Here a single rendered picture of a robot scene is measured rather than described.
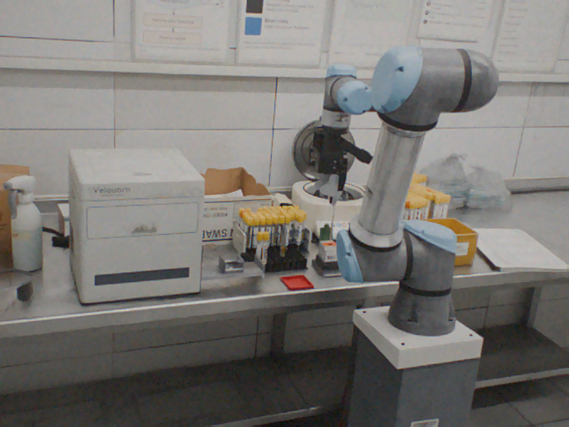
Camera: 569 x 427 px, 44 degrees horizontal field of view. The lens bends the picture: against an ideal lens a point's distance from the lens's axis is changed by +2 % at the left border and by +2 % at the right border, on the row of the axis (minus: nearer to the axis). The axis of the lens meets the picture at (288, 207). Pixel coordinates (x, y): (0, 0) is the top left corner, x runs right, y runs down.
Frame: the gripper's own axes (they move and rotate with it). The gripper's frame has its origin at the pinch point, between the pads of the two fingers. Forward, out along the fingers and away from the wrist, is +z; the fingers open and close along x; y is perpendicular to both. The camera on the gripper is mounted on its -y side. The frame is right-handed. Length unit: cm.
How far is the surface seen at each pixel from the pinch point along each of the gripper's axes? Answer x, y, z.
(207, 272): 4.6, 34.9, 16.5
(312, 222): -23.4, -4.4, 15.5
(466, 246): 3.2, -41.3, 14.5
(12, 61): -50, 78, -25
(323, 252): 0.9, 1.9, 14.5
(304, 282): 6.7, 9.2, 20.3
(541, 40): -60, -104, -38
